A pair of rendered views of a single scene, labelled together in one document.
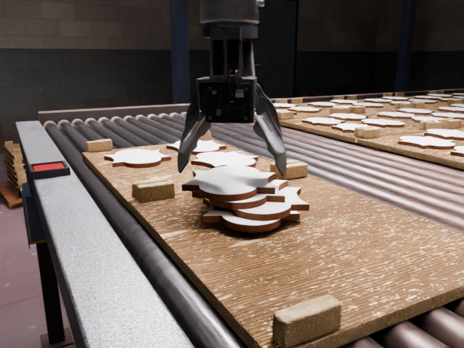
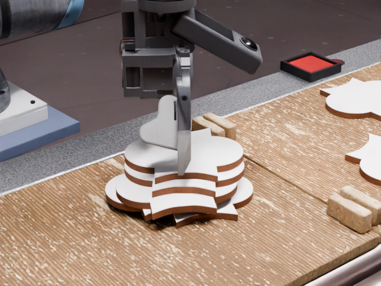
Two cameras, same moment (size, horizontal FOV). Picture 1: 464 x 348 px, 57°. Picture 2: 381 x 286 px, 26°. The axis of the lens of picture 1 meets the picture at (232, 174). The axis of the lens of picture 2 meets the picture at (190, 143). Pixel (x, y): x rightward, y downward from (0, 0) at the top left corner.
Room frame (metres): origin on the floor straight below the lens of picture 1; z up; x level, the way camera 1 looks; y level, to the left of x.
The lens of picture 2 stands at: (0.45, -0.90, 1.48)
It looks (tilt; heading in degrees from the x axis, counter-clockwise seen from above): 28 degrees down; 80
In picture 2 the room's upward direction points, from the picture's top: straight up
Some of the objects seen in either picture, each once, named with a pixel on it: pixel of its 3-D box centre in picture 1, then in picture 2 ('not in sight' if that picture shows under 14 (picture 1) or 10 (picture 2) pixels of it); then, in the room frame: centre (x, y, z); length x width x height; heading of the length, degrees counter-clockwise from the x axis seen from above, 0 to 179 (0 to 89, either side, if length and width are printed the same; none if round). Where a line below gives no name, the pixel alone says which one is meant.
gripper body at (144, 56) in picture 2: (229, 76); (159, 42); (0.57, 0.00, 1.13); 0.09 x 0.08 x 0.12; 173
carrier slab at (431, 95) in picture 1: (446, 97); not in sight; (2.32, -1.15, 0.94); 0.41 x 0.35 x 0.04; 28
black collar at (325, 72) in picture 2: (49, 169); (310, 66); (0.88, 0.39, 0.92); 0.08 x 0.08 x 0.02; 28
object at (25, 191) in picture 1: (44, 210); not in sight; (1.06, 0.49, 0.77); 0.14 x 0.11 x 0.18; 28
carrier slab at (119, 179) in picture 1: (181, 165); (380, 135); (0.90, 0.11, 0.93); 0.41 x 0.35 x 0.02; 29
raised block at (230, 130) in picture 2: (150, 188); (219, 127); (0.67, 0.13, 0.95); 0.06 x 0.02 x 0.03; 119
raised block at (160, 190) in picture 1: (155, 191); (208, 131); (0.65, 0.12, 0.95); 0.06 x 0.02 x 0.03; 118
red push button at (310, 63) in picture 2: (49, 170); (310, 67); (0.88, 0.39, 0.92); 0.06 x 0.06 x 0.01; 28
